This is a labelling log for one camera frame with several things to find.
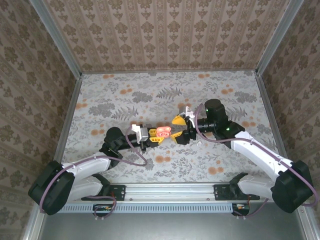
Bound aluminium arm base beam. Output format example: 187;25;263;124
107;182;241;202

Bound pink earbud charging case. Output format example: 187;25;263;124
156;125;172;138

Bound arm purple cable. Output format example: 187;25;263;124
194;103;315;221
39;126;148;223

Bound floral patterned table covering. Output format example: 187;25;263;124
61;71;288;183

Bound black wiring connector box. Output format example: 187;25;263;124
93;204;116;216
231;202;251;216

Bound grey slotted cable duct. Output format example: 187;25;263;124
58;202;248;214

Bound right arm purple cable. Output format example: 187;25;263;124
194;103;315;221

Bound grey sheet metal panel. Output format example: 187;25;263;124
37;212;310;240

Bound aluminium table edge rail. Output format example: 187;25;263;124
254;74;288;161
53;76;83;163
81;69;258;75

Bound aluminium frame bar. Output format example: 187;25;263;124
21;212;46;240
297;204;320;240

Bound aluminium frame post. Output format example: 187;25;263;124
29;0;83;80
256;0;305;76

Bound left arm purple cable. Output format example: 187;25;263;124
39;126;148;223

